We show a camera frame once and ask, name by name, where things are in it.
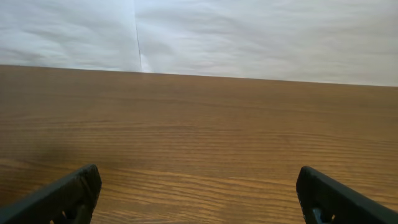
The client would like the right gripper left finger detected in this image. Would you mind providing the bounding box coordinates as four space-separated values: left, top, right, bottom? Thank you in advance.
0 164 103 224

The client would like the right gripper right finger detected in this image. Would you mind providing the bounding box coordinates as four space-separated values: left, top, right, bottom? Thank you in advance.
295 166 398 224

